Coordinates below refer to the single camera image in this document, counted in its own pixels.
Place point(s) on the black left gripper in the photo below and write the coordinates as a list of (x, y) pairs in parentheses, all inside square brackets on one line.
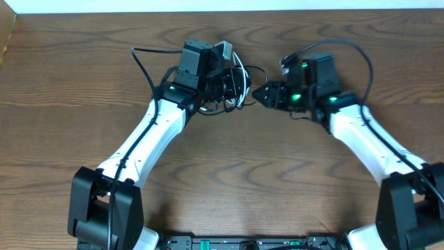
[(234, 83)]

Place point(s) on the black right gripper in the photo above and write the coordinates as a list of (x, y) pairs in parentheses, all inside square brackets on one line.
[(275, 96)]

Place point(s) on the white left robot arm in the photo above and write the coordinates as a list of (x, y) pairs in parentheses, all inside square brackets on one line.
[(105, 210)]

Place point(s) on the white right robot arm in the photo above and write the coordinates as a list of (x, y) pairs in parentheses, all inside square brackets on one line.
[(410, 206)]

